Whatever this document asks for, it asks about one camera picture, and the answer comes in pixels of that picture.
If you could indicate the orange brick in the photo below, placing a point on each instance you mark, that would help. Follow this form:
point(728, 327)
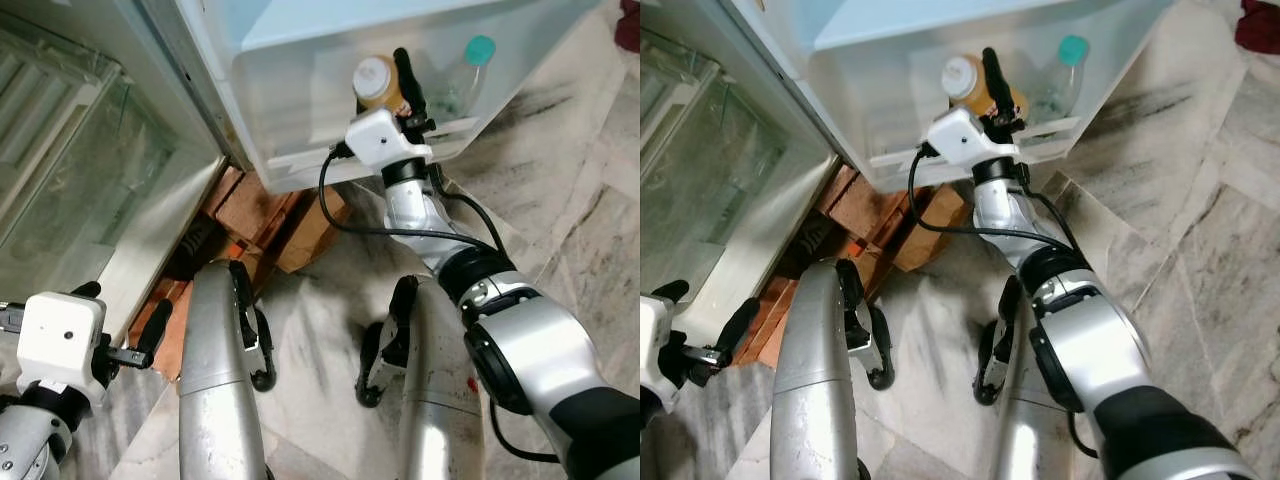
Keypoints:
point(775, 320)
point(865, 205)
point(165, 325)
point(250, 205)

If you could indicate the black ribbed fridge foot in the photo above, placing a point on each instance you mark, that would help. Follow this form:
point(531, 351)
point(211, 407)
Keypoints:
point(820, 240)
point(198, 245)

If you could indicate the orange bottle with white cap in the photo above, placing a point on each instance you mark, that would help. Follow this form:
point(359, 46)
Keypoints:
point(962, 80)
point(375, 80)

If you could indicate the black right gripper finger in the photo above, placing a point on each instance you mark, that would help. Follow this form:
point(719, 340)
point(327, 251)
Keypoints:
point(408, 85)
point(997, 85)

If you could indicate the clear fridge crisper drawer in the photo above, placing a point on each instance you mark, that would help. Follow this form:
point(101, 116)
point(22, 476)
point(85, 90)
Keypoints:
point(90, 190)
point(720, 180)

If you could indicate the clear fridge door shelf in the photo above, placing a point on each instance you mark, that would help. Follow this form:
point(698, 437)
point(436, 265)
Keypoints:
point(880, 110)
point(300, 110)

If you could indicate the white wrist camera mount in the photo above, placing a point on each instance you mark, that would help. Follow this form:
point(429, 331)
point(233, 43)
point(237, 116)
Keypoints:
point(60, 335)
point(965, 140)
point(385, 140)
point(655, 335)

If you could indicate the light wooden board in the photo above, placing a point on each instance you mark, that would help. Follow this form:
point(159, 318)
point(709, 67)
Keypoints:
point(932, 230)
point(312, 232)

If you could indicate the silver fridge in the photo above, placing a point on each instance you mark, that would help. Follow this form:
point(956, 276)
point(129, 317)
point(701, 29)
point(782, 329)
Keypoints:
point(160, 250)
point(780, 240)

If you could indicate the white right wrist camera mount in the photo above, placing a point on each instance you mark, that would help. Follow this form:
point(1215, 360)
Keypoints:
point(385, 140)
point(965, 140)

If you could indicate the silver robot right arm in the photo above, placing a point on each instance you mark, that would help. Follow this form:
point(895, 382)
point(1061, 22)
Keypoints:
point(1100, 350)
point(540, 350)

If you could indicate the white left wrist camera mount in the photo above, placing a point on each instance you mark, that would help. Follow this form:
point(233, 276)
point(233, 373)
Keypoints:
point(655, 335)
point(60, 335)

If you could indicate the clear bottle with teal cap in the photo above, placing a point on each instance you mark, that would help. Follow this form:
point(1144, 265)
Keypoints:
point(1070, 52)
point(478, 52)

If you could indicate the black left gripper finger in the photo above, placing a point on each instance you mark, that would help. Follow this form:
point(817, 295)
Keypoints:
point(672, 292)
point(155, 330)
point(86, 290)
point(742, 325)

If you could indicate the dark red cloth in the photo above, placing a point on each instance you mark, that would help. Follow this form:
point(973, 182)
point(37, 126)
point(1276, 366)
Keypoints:
point(630, 25)
point(1260, 25)

